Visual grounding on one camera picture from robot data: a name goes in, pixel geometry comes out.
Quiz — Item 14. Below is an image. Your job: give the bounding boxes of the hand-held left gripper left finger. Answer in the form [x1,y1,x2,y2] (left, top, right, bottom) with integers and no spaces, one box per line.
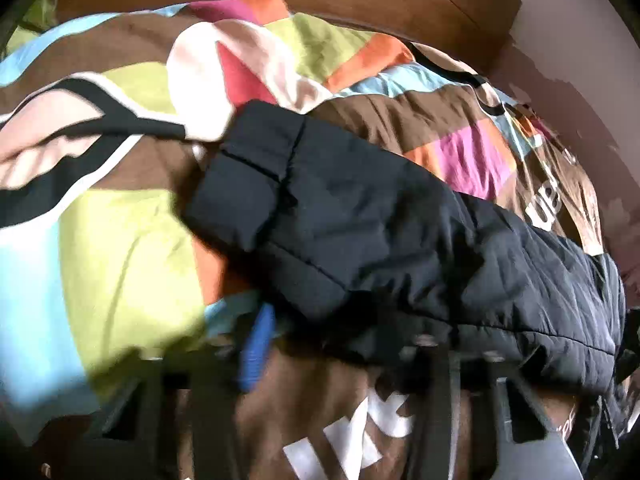
[135,302,278,480]

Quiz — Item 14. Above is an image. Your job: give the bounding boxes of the black puffer jacket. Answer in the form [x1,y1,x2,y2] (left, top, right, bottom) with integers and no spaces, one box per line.
[180,100,631,411]

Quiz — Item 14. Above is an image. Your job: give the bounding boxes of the colourful printed blanket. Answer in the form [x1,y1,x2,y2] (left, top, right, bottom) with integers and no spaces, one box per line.
[0,0,608,480]

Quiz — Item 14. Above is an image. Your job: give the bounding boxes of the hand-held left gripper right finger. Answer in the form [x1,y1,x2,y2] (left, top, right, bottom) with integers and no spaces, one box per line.
[407,332,568,480]

